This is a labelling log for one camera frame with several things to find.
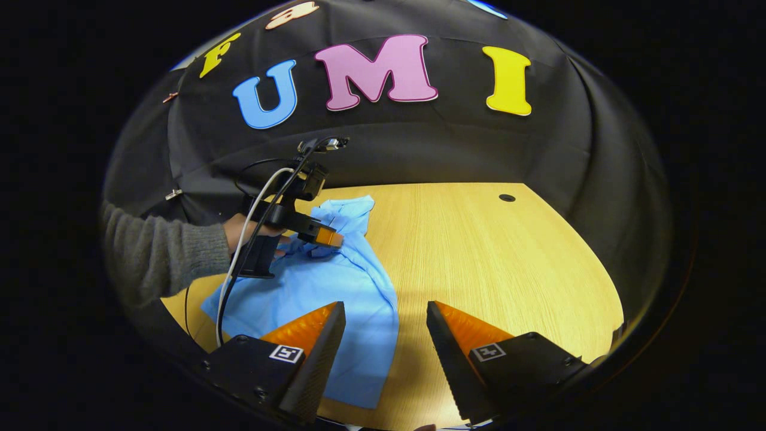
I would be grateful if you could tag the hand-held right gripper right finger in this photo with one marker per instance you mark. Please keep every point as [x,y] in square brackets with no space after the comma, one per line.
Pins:
[452,359]

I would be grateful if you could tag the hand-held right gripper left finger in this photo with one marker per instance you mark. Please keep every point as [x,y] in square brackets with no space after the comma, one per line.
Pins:
[320,365]

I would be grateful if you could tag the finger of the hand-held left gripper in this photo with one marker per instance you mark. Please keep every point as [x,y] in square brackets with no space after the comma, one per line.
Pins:
[326,236]

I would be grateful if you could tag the light blue T-shirt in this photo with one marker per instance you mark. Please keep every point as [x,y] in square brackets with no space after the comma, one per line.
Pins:
[335,281]

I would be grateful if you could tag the silver cloth clip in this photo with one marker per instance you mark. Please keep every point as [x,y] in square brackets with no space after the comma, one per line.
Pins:
[173,194]

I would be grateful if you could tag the black backdrop cloth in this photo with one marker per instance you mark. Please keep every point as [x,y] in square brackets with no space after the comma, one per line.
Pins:
[449,137]

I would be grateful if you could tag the copper cloth clip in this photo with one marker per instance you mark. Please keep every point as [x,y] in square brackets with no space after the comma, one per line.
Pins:
[170,96]

